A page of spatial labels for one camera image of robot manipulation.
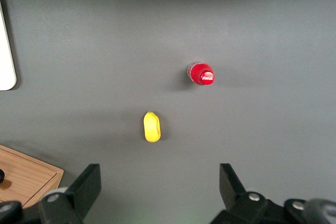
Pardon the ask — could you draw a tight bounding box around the wooden drawer cabinet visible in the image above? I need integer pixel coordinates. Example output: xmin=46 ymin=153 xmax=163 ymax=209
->
xmin=0 ymin=144 xmax=65 ymax=209

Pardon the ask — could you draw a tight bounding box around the white plastic tray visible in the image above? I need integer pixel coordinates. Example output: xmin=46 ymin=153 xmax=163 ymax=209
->
xmin=0 ymin=0 xmax=17 ymax=91

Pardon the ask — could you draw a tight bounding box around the yellow banana toy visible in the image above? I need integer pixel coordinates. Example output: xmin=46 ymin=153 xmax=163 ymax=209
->
xmin=143 ymin=111 xmax=162 ymax=143

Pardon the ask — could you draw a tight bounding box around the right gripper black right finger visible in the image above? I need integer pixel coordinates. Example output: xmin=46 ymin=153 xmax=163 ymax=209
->
xmin=209 ymin=163 xmax=286 ymax=224

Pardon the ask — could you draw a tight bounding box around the red cola bottle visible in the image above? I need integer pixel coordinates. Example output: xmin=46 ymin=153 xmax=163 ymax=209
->
xmin=186 ymin=61 xmax=215 ymax=87

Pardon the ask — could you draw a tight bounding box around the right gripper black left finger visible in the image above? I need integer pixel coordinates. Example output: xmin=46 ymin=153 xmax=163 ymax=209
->
xmin=38 ymin=163 xmax=102 ymax=224

